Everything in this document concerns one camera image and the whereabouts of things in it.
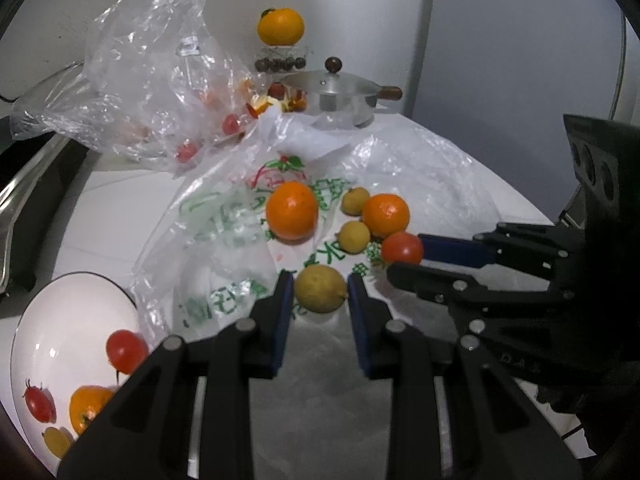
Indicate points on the printed plastic bag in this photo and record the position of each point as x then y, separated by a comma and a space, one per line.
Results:
225, 220

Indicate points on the white plate with dark rim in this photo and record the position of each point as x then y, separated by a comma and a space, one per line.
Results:
65, 320

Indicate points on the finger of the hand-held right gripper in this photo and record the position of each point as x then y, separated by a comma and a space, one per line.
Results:
430, 282
450, 250

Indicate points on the bagged cherry tomato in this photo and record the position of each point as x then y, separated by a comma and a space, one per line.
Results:
230, 124
187, 153

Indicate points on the clear plastic bag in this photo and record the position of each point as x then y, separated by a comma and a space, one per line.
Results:
140, 60

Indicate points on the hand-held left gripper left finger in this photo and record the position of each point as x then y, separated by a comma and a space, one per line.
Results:
282, 315

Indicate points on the small yellow lemon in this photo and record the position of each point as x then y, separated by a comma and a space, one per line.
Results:
354, 237
56, 441
354, 201
320, 290

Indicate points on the clear box of dark balls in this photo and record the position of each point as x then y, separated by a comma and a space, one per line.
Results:
280, 62

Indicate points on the large orange with leaf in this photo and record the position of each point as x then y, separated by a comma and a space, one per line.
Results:
281, 27

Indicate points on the red cherry tomato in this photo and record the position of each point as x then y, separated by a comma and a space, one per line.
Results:
125, 350
40, 405
400, 247

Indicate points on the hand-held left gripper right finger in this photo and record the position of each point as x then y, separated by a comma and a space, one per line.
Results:
359, 315

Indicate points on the small steel lidded pot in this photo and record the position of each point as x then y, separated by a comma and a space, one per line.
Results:
335, 95

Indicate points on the small orange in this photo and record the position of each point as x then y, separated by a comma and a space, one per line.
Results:
87, 405
292, 210
385, 216

